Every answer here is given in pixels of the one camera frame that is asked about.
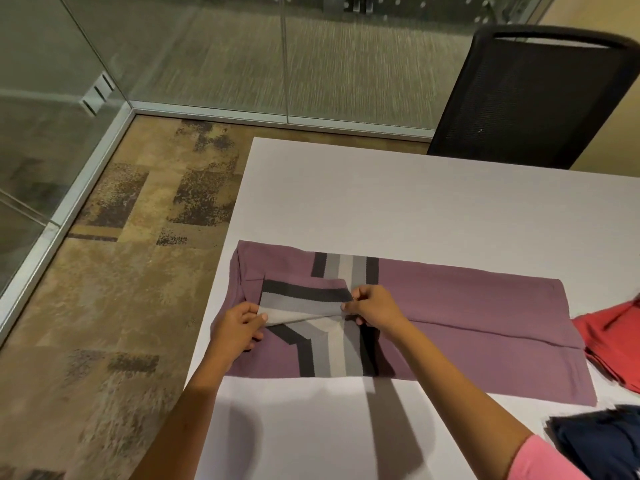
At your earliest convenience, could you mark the person's left hand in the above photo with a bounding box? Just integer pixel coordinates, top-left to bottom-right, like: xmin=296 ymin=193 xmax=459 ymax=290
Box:
xmin=205 ymin=301 xmax=269 ymax=377

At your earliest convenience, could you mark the person's right hand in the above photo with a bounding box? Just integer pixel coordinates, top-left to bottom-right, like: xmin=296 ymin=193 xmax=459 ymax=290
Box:
xmin=341 ymin=284 xmax=413 ymax=341

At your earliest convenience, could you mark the mauve striped t-shirt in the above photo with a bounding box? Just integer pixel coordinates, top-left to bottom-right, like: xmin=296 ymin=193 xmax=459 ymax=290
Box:
xmin=209 ymin=239 xmax=599 ymax=408

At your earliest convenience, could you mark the red garment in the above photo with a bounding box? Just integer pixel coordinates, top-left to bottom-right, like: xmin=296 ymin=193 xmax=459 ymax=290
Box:
xmin=571 ymin=294 xmax=640 ymax=394

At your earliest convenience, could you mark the navy blue hoodie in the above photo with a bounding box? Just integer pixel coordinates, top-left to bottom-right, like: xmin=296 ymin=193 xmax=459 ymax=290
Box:
xmin=547 ymin=404 xmax=640 ymax=480

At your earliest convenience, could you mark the person's right forearm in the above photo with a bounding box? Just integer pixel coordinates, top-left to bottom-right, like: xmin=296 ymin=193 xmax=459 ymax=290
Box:
xmin=389 ymin=322 xmax=533 ymax=480

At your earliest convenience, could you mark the person's left forearm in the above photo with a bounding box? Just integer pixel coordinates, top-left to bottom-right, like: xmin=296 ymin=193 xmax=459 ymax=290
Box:
xmin=129 ymin=362 xmax=231 ymax=480

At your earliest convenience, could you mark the person's left pink sleeve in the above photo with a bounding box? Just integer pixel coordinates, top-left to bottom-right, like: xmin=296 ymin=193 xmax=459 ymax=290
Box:
xmin=509 ymin=434 xmax=591 ymax=480

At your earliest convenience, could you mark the black mesh office chair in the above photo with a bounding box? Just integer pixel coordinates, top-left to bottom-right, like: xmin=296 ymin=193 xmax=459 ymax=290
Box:
xmin=426 ymin=23 xmax=640 ymax=171

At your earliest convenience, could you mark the metal glass door bracket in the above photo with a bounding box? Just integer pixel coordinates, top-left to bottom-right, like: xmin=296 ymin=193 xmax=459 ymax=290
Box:
xmin=79 ymin=72 xmax=117 ymax=117

